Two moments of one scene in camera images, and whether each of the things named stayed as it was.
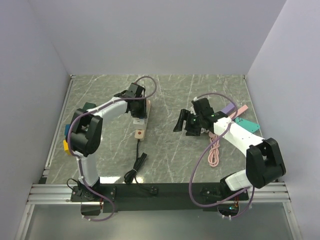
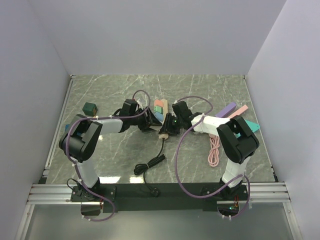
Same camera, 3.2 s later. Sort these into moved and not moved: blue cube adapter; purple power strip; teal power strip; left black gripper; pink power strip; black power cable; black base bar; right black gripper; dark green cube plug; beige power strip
Moved: right black gripper; beige power strip; left black gripper; black power cable
Not moved: purple power strip; black base bar; blue cube adapter; dark green cube plug; teal power strip; pink power strip
